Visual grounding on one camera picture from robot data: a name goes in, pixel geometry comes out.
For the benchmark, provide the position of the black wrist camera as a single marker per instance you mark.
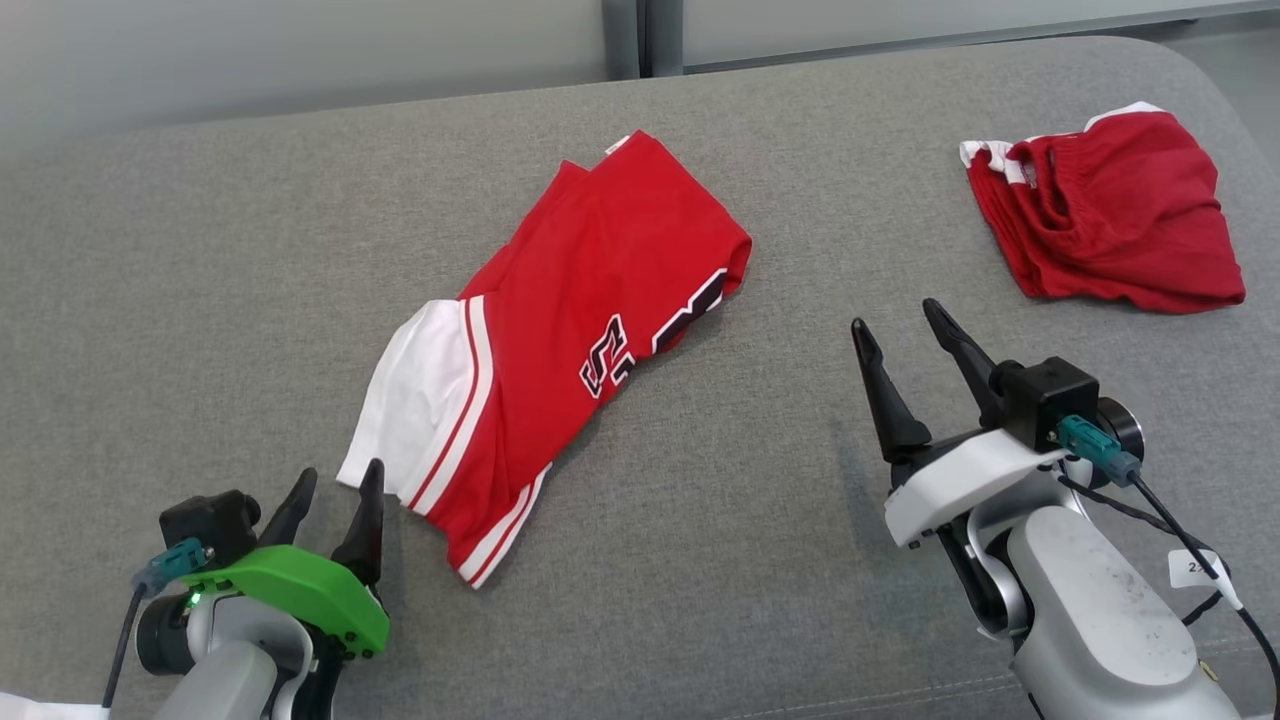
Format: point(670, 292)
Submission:
point(210, 520)
point(1050, 395)

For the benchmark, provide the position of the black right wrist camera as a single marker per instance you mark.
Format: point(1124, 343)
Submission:
point(1050, 395)

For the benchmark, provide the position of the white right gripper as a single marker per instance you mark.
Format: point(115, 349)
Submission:
point(950, 480)

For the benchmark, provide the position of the short grey rounded post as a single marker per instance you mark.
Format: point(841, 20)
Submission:
point(622, 40)

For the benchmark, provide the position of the red Bulls jersey shirt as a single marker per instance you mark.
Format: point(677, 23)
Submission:
point(580, 270)

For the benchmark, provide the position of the grey partition base rail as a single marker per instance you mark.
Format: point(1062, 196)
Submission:
point(1000, 38)

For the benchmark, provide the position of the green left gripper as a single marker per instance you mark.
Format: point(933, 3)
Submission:
point(310, 590)

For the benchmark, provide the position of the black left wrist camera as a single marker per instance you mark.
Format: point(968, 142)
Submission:
point(210, 520)

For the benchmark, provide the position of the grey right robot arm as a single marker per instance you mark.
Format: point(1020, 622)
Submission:
point(1090, 600)

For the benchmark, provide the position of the grey fabric sofa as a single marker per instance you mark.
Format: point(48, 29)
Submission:
point(200, 300)

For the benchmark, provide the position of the red Bulls shorts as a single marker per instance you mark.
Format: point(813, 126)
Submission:
point(1130, 220)

